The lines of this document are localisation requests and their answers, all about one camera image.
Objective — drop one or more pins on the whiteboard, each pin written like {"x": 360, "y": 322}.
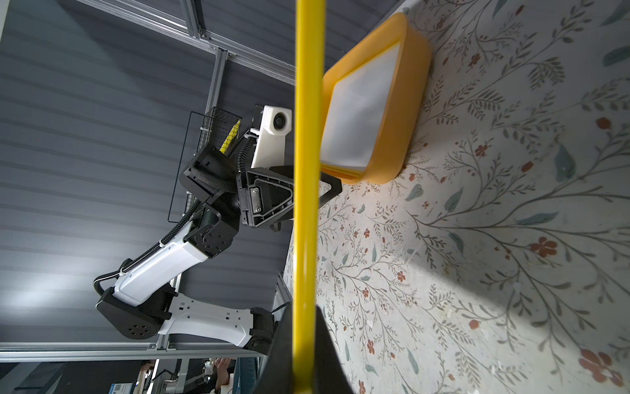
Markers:
{"x": 309, "y": 65}
{"x": 355, "y": 113}

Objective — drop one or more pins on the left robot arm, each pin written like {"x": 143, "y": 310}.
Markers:
{"x": 139, "y": 300}

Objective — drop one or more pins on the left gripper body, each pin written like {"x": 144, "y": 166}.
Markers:
{"x": 210, "y": 177}

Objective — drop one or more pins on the yellow plastic storage box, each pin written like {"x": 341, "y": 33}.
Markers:
{"x": 403, "y": 104}

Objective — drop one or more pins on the floral table mat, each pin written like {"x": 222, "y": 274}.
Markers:
{"x": 498, "y": 260}

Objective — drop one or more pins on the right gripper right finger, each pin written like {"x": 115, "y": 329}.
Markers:
{"x": 329, "y": 377}

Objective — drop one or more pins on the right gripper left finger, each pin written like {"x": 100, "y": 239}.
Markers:
{"x": 277, "y": 376}

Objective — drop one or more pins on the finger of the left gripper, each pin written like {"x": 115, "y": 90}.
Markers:
{"x": 335, "y": 188}
{"x": 266, "y": 196}

